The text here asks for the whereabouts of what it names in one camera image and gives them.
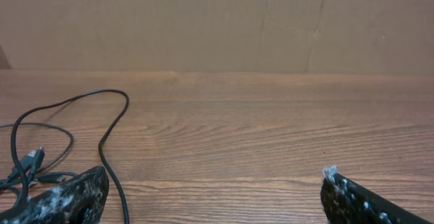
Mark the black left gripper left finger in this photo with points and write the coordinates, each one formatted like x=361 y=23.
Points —
x=79 y=200

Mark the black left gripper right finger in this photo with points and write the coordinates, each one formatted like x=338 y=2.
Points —
x=346 y=202

